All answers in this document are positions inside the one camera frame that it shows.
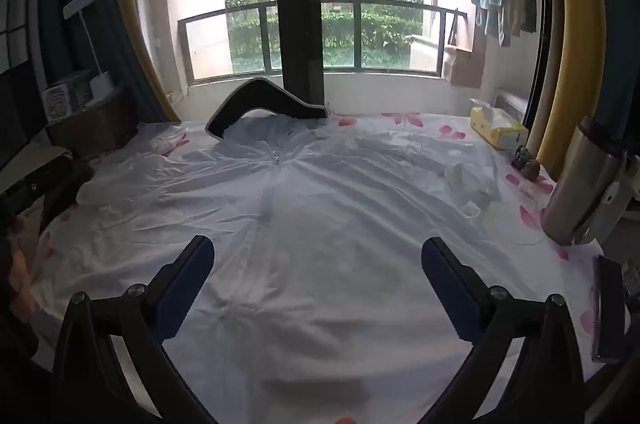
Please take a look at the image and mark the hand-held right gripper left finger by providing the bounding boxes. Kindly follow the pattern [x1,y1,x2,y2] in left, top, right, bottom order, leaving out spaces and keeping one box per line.
[50,234,216,424]

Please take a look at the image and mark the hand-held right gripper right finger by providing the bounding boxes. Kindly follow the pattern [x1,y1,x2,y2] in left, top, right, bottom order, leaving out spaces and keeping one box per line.
[421,237,586,424]

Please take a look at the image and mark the white zip jacket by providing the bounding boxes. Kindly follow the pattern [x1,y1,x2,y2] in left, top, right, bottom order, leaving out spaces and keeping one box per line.
[30,110,566,424]

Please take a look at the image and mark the dark cloth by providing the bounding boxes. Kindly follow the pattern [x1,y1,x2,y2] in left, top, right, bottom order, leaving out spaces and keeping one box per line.
[42,163,97,231]

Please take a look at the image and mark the small white cloth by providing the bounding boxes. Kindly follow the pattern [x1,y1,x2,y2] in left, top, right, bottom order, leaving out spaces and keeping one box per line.
[444,161,502,218]

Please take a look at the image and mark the brown cardboard box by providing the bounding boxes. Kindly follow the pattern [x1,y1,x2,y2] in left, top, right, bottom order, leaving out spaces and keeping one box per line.
[46,91,142,161]

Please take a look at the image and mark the printed white box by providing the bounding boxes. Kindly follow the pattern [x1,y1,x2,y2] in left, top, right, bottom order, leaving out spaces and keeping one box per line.
[40,71,97,123]

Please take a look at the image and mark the small dark figurine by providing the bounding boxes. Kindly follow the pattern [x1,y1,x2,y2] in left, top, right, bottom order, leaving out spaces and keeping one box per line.
[510,144,541,182]

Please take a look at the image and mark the black smartphone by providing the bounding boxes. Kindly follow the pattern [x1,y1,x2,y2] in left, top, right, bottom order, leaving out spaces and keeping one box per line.
[591,254,629,365]

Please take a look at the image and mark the yellow tissue box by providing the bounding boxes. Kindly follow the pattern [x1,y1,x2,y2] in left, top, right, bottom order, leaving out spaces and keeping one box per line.
[469,99,530,151]

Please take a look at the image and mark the steel flask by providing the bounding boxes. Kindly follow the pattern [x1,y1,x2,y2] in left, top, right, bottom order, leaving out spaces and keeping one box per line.
[541,114,632,248]

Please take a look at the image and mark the white pink floral bedsheet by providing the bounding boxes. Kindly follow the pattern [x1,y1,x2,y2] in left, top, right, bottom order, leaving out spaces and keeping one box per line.
[20,108,631,424]

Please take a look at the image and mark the white appliance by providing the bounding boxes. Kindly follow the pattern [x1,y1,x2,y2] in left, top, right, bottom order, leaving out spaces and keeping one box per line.
[494,89,533,126]

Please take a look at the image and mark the yellow curtain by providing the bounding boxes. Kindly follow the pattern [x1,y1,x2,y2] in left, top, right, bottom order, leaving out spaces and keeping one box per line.
[105,0,182,123]
[525,0,607,180]

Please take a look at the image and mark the black balcony railing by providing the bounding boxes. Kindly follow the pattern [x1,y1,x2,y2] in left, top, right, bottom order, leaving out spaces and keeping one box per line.
[177,0,468,82]

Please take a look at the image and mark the black window frame post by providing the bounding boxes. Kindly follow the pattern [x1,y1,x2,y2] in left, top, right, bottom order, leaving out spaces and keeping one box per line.
[273,0,327,111]

